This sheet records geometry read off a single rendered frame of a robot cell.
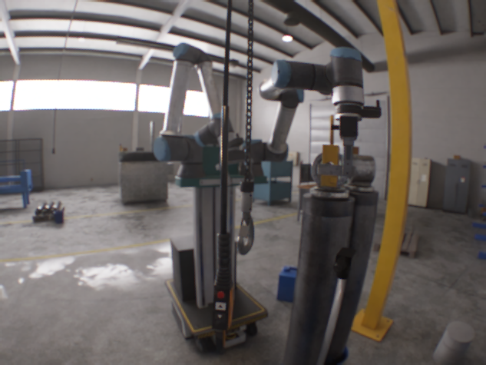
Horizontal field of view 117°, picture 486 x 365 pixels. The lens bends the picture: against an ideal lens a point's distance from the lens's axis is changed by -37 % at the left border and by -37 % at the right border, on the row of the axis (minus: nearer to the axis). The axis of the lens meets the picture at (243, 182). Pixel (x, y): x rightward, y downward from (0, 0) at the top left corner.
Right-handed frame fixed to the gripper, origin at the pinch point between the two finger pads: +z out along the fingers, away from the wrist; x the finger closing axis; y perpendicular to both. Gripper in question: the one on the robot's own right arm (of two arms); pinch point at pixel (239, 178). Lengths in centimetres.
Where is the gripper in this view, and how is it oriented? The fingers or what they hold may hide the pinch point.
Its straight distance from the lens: 111.0
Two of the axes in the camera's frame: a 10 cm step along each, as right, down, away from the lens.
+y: -5.5, 3.0, 7.8
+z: 3.1, 9.4, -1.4
